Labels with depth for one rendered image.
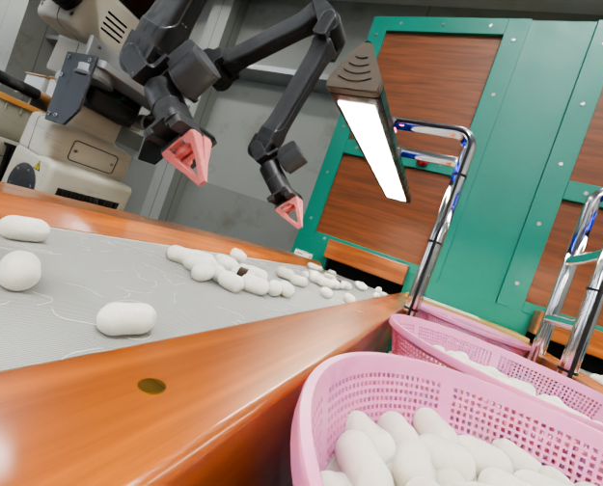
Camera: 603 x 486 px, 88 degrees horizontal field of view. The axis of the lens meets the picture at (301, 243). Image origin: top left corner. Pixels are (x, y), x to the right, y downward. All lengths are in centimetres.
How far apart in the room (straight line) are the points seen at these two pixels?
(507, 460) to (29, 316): 28
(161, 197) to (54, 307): 405
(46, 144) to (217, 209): 316
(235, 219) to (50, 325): 366
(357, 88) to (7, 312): 43
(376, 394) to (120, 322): 16
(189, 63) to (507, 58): 112
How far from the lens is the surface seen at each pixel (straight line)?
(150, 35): 65
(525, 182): 126
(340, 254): 116
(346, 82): 49
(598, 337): 119
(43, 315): 22
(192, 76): 58
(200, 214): 414
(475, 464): 23
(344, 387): 19
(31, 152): 99
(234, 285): 36
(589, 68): 144
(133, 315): 20
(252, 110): 423
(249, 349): 16
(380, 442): 19
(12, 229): 35
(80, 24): 99
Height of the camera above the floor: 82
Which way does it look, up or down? 1 degrees down
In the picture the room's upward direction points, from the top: 20 degrees clockwise
